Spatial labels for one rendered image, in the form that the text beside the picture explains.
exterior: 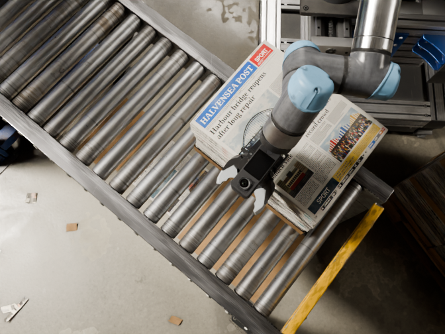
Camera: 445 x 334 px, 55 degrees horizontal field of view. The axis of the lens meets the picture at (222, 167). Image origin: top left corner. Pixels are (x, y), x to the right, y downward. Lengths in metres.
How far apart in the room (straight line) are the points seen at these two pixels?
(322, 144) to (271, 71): 0.21
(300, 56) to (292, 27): 1.30
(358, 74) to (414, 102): 1.26
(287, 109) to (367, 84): 0.18
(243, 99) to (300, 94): 0.30
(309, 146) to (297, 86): 0.29
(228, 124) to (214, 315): 1.14
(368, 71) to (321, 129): 0.22
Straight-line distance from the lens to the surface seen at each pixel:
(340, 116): 1.05
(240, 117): 1.01
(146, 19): 1.43
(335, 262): 1.19
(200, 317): 1.97
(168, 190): 1.20
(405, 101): 2.09
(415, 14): 1.67
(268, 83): 1.05
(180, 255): 1.17
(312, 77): 0.76
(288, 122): 0.78
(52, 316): 2.09
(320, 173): 1.00
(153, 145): 1.24
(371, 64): 0.87
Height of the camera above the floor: 1.97
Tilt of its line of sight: 74 degrees down
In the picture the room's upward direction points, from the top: 5 degrees clockwise
